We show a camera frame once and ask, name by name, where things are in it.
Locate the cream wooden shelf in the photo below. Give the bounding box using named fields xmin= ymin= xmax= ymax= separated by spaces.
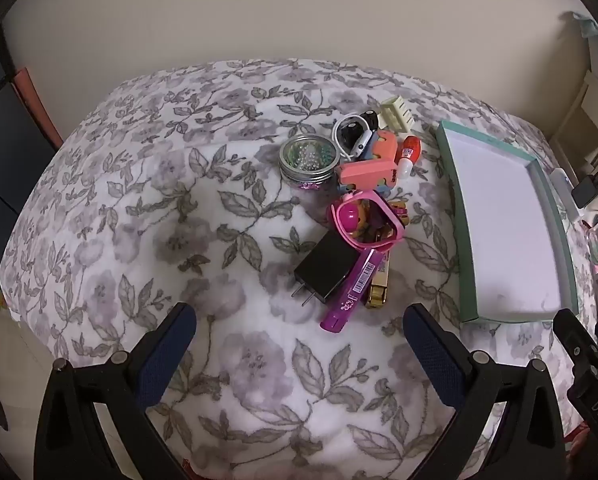
xmin=551 ymin=70 xmax=598 ymax=173

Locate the dark cabinet with orange edge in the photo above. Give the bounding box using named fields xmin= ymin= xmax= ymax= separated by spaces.
xmin=0 ymin=30 xmax=64 ymax=221

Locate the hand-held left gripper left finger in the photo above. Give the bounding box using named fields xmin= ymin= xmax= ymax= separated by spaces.
xmin=33 ymin=302 xmax=198 ymax=480

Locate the cream plastic hair clip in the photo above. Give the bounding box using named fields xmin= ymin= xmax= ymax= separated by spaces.
xmin=380 ymin=97 xmax=417 ymax=132

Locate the purple plastic tube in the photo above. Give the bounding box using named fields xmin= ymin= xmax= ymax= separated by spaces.
xmin=321 ymin=250 xmax=385 ymax=332

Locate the pink heart-shaped case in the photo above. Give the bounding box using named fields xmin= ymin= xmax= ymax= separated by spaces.
xmin=329 ymin=190 xmax=406 ymax=251

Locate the orange and white glue bottle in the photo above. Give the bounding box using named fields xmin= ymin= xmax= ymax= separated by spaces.
xmin=397 ymin=136 xmax=421 ymax=179

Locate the white power strip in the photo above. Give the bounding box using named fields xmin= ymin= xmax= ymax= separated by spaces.
xmin=550 ymin=169 xmax=582 ymax=221

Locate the round tin of beads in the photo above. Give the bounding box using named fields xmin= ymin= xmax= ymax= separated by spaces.
xmin=279 ymin=136 xmax=341 ymax=192

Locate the black plug charger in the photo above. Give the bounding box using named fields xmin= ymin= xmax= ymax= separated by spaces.
xmin=292 ymin=230 xmax=361 ymax=307

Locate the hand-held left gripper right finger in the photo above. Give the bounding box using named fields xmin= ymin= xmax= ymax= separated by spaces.
xmin=403 ymin=303 xmax=567 ymax=480

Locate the black power adapter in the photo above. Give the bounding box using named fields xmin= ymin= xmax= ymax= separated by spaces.
xmin=572 ymin=175 xmax=598 ymax=208

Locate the pale blue printed cloth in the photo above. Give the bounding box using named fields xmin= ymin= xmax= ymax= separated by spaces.
xmin=571 ymin=10 xmax=598 ymax=38

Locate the teal cardboard box tray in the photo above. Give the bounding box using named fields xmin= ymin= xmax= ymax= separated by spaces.
xmin=436 ymin=120 xmax=578 ymax=323

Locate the toy dog with pink helmet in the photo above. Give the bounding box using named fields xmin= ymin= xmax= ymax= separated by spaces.
xmin=338 ymin=199 xmax=411 ymax=241

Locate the white wristband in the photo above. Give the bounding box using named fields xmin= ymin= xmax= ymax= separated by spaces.
xmin=332 ymin=114 xmax=376 ymax=161

